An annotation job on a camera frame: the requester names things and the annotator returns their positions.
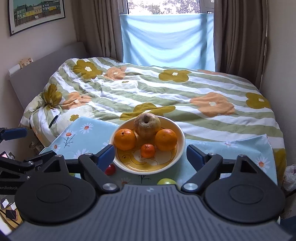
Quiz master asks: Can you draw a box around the small mandarin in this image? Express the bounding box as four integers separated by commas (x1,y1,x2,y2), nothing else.
140,144,156,159

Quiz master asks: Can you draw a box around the green apple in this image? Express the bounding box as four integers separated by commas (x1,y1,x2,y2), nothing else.
157,178,177,185

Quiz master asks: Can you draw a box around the light blue daisy tablecloth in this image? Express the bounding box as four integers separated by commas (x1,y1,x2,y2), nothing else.
42,117,277,186

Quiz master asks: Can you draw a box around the red cherry tomato back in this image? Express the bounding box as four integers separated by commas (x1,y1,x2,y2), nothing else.
105,164,116,176

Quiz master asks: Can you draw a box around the brown curtain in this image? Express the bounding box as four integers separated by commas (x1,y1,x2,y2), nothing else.
71,0,123,62
214,0,267,88

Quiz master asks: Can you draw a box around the black pen on duvet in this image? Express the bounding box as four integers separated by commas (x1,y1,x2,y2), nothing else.
49,113,60,128

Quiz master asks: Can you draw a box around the floral striped duvet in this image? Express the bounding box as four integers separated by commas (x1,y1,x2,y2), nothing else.
20,57,287,183

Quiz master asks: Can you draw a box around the cream yellow ceramic bowl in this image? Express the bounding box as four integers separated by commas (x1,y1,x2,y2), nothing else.
110,113,186,175

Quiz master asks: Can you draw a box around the light blue window cloth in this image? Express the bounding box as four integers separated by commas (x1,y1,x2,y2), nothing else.
120,14,215,71

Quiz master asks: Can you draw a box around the left brown curtain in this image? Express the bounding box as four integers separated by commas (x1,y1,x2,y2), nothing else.
71,0,123,62

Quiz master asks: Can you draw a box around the orange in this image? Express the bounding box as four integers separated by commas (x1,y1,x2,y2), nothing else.
113,128,137,151
154,128,178,151

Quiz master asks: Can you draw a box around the right brown curtain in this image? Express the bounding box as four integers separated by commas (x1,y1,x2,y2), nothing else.
214,0,267,88

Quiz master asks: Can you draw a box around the framed houses picture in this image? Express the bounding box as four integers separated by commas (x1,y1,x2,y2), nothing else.
7,0,65,36

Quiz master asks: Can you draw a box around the grey headboard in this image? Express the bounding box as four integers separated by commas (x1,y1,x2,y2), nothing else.
10,42,90,109

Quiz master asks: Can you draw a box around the white plastic bag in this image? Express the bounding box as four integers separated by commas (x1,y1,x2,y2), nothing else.
282,164,296,192

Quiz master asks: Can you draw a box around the large wrinkled yellow apple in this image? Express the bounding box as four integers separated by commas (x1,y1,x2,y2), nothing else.
133,113,161,138

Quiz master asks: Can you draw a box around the window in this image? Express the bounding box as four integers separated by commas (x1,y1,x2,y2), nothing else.
118,0,214,16

